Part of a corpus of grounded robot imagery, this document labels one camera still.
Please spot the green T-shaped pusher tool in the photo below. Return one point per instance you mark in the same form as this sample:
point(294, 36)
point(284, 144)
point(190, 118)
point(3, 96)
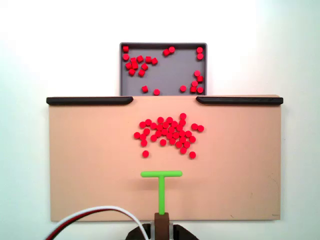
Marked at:
point(161, 195)

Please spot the beige rectangular board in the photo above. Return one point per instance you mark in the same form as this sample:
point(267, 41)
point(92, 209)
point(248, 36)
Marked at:
point(100, 175)

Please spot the grey rectangular container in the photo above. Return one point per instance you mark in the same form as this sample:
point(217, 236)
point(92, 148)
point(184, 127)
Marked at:
point(170, 72)

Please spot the black edge rail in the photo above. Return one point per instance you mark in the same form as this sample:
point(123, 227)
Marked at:
point(87, 100)
point(240, 100)

